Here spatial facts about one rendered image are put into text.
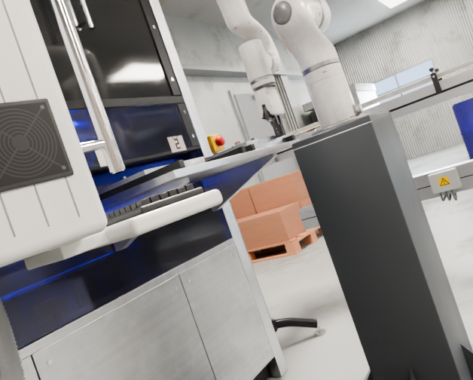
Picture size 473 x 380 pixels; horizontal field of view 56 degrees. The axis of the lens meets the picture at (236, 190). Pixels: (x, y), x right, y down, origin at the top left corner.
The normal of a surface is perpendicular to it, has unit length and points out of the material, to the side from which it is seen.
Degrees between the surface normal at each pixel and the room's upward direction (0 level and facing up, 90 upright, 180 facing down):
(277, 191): 90
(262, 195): 90
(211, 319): 90
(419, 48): 90
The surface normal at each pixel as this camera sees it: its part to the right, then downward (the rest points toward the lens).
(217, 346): 0.78, -0.26
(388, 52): -0.51, 0.19
